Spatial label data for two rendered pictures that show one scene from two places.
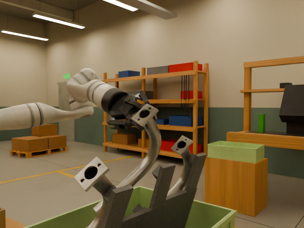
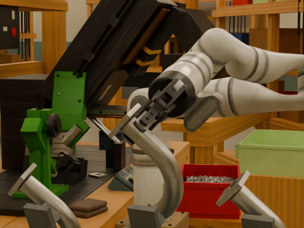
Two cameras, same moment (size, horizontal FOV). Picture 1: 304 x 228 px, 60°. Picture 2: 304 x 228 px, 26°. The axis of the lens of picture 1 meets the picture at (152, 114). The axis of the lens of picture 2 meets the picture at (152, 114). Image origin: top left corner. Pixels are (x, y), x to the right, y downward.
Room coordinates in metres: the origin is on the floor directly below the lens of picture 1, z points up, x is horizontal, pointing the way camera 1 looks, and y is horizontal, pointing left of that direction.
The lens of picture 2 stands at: (0.35, -0.94, 1.40)
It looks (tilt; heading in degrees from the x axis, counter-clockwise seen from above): 7 degrees down; 72
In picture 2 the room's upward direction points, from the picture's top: straight up
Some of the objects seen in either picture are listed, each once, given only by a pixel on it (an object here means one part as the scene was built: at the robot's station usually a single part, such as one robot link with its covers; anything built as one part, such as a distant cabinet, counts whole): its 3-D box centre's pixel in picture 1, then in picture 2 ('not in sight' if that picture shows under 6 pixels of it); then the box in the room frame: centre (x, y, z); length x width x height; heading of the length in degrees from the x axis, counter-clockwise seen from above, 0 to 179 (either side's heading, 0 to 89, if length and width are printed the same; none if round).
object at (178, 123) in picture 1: (149, 113); not in sight; (6.53, 0.08, 1.10); 3.01 x 0.55 x 2.20; 48
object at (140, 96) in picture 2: not in sight; (149, 122); (0.85, 0.60, 1.19); 0.09 x 0.09 x 0.17; 43
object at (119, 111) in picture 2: not in sight; (95, 111); (0.91, 1.46, 1.11); 0.39 x 0.16 x 0.03; 149
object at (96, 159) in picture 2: not in sight; (63, 172); (0.78, 1.44, 0.89); 1.10 x 0.42 x 0.02; 59
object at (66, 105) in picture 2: not in sight; (71, 100); (0.80, 1.35, 1.17); 0.13 x 0.12 x 0.20; 59
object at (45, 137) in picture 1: (40, 139); not in sight; (7.11, 3.04, 0.37); 1.20 x 0.80 x 0.74; 146
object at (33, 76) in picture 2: not in sight; (39, 120); (0.72, 1.61, 1.07); 0.30 x 0.18 x 0.34; 59
